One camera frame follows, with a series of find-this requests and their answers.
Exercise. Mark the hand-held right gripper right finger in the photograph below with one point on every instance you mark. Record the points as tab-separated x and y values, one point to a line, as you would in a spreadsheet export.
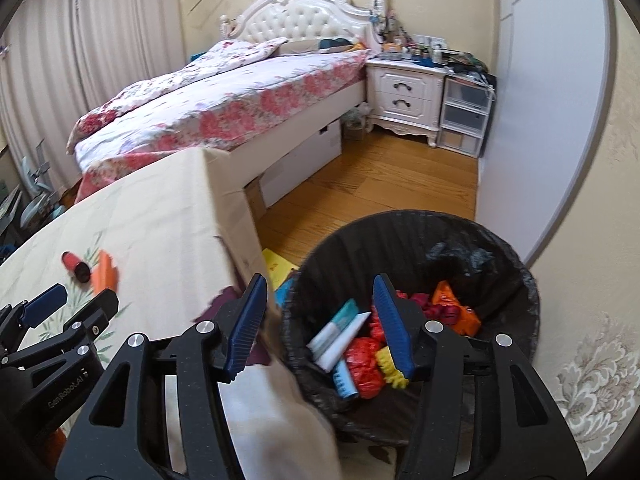
392	330

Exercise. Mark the white tufted bed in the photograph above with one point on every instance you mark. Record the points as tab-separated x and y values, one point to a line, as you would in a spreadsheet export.
280	85

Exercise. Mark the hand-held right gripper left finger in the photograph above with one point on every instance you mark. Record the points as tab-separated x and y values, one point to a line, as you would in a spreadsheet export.
247	325

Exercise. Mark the clutter of small bottles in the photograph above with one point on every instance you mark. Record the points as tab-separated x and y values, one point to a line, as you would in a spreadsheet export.
425	52

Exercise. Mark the white nightstand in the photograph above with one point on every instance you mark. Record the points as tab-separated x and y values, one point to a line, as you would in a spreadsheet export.
405	95

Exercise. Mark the red foam net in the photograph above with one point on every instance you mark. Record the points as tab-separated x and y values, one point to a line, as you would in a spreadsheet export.
365	365

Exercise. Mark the dark red wrapper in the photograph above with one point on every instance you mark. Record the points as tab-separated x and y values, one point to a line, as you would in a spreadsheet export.
440	312

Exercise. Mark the small red black bottle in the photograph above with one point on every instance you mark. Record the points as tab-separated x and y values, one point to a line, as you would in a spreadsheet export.
75	266

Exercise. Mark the yellow foam net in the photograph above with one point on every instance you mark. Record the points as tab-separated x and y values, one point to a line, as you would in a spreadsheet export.
390	367

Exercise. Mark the black lined trash bin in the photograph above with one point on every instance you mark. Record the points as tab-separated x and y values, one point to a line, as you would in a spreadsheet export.
410	240

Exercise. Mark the orange snack bag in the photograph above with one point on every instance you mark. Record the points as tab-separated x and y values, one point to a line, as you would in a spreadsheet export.
460	315

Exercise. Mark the yellow paper sheet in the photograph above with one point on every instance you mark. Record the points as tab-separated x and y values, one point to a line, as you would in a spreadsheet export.
275	264

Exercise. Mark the pink floral quilt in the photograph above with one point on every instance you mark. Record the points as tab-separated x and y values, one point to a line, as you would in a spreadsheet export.
200	75

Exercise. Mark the grey study chair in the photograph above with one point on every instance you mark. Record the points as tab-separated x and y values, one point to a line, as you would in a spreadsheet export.
37	185

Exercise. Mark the light blue foam strip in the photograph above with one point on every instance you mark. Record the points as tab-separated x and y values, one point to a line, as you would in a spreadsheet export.
346	382

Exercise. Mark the clear plastic drawer unit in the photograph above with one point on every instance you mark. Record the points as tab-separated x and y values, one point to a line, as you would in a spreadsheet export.
465	115

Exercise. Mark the white storage box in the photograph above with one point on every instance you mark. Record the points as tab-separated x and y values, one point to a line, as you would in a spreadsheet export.
300	165

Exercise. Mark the beige curtain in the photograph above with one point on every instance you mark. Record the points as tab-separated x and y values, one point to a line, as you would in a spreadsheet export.
90	60

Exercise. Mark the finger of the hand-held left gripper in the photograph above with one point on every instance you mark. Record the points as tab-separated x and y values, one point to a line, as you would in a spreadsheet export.
95	317
45	305

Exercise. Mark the white long paper box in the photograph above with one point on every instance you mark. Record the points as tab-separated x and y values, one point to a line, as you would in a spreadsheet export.
340	335

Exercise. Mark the white wardrobe door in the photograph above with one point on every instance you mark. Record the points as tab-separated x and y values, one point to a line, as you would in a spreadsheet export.
545	110

